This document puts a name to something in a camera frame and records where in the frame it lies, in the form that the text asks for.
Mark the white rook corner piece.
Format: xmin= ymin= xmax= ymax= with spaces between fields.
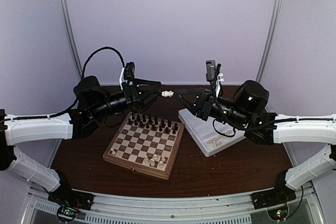
xmin=109 ymin=149 xmax=116 ymax=156

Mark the wooden chess board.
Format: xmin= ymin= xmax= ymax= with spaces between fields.
xmin=102 ymin=112 xmax=185 ymax=180

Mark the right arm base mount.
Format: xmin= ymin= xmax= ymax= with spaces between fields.
xmin=251 ymin=170 xmax=296 ymax=209

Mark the pile of white chess pieces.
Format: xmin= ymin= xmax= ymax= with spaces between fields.
xmin=206 ymin=135 xmax=232 ymax=148

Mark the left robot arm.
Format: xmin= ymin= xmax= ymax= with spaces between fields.
xmin=1 ymin=76 xmax=161 ymax=205

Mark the front aluminium rail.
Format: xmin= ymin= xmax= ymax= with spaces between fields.
xmin=23 ymin=179 xmax=321 ymax=224

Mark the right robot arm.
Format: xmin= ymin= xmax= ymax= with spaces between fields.
xmin=174 ymin=80 xmax=335 ymax=204

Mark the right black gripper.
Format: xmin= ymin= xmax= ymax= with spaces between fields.
xmin=173 ymin=88 xmax=250 ymax=128

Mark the white tall piece carried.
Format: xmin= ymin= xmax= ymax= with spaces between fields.
xmin=161 ymin=90 xmax=174 ymax=98

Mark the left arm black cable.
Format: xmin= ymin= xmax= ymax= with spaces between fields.
xmin=0 ymin=46 xmax=127 ymax=122

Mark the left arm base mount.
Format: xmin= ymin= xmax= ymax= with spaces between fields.
xmin=47 ymin=171 xmax=94 ymax=210

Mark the right aluminium frame post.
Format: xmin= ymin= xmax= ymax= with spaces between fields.
xmin=256 ymin=0 xmax=283 ymax=83

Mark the white plastic tray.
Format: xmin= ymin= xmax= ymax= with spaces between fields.
xmin=178 ymin=109 xmax=245 ymax=157

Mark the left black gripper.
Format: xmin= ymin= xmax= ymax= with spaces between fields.
xmin=90 ymin=78 xmax=162 ymax=120

